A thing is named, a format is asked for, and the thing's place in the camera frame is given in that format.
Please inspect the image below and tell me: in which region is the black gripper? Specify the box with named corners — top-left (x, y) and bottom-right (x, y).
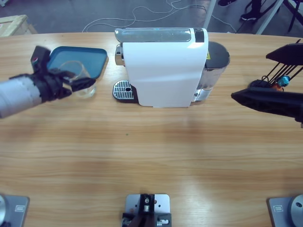
top-left (32, 68), bottom-right (97, 104)

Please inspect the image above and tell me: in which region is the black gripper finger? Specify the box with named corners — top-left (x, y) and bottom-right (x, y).
top-left (265, 43), bottom-right (303, 66)
top-left (231, 87), bottom-right (303, 123)

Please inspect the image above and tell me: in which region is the clear drinking glass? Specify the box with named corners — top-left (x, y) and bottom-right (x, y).
top-left (58, 60), bottom-right (97, 99)

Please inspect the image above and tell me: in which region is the silver coffee machine lever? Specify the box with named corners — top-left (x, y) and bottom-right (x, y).
top-left (114, 27), bottom-right (192, 43)

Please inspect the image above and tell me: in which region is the blue coffee capsule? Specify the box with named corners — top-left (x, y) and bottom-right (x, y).
top-left (277, 75), bottom-right (291, 87)

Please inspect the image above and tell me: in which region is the white capsule coffee machine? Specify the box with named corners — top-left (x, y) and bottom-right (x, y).
top-left (112, 27), bottom-right (210, 109)

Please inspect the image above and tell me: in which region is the black capsule holder with rods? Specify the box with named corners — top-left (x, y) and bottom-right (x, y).
top-left (248, 39), bottom-right (303, 92)

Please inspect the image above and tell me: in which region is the blue plastic tray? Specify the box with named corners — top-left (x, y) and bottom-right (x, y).
top-left (46, 46), bottom-right (109, 80)

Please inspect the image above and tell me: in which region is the silver drip tray grate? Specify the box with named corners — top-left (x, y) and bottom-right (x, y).
top-left (113, 80), bottom-right (134, 100)

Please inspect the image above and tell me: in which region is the black sneaker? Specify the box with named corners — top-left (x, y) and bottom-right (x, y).
top-left (217, 0), bottom-right (237, 7)
top-left (241, 9), bottom-right (258, 21)

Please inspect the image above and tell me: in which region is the dark trouser leg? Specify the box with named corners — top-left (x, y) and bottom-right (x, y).
top-left (250, 0), bottom-right (265, 16)

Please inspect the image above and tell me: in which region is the clear water tank black lid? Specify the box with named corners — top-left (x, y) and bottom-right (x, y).
top-left (200, 41), bottom-right (231, 92)

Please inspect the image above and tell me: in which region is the wooden crate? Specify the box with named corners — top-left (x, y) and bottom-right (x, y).
top-left (0, 14), bottom-right (38, 37)

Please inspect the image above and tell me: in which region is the black metal chair frame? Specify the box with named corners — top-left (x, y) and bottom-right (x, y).
top-left (283, 0), bottom-right (303, 33)

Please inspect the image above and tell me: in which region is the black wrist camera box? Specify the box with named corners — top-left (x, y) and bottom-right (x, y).
top-left (31, 45), bottom-right (52, 71)

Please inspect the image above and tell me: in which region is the white metal post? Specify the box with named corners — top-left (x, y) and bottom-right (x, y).
top-left (255, 0), bottom-right (284, 35)
top-left (203, 0), bottom-right (217, 29)

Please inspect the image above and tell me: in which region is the white floor cable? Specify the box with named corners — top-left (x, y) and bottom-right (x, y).
top-left (82, 0), bottom-right (206, 33)
top-left (210, 14), bottom-right (237, 34)

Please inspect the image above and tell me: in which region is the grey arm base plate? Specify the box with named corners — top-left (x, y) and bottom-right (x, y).
top-left (267, 194), bottom-right (303, 227)
top-left (0, 193), bottom-right (31, 227)

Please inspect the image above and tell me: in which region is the centre metal mount bracket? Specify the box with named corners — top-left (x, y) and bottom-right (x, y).
top-left (122, 193), bottom-right (172, 227)

